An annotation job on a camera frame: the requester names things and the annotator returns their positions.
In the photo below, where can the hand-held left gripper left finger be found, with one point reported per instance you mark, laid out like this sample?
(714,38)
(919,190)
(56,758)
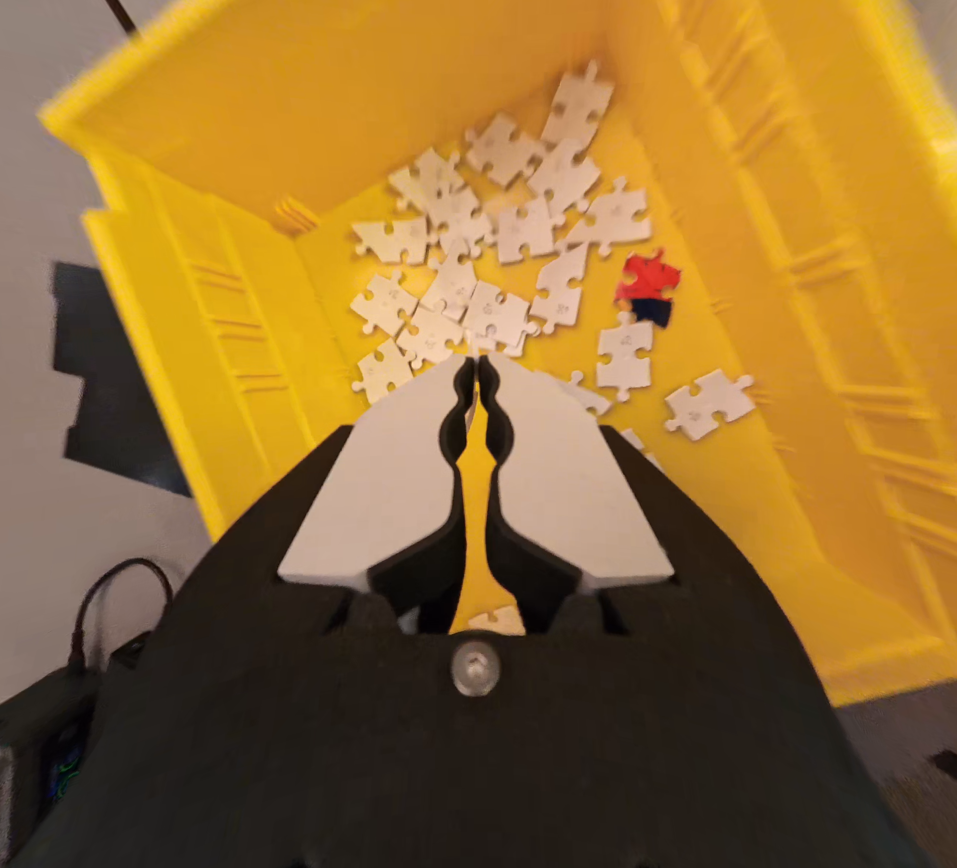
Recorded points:
(381,494)

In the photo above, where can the yellow plastic bin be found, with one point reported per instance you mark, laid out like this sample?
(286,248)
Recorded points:
(748,509)

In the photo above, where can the red single puzzle piece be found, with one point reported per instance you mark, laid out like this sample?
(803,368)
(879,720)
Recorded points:
(647,277)

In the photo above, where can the pile of white puzzle pieces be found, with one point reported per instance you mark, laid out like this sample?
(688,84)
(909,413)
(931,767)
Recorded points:
(523,232)

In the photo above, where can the black electronic box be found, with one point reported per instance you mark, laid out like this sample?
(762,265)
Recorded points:
(37,718)

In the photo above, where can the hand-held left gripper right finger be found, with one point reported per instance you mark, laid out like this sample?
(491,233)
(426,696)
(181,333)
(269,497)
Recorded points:
(576,501)

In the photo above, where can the black jagged tape patch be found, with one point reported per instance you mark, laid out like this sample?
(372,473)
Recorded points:
(112,397)

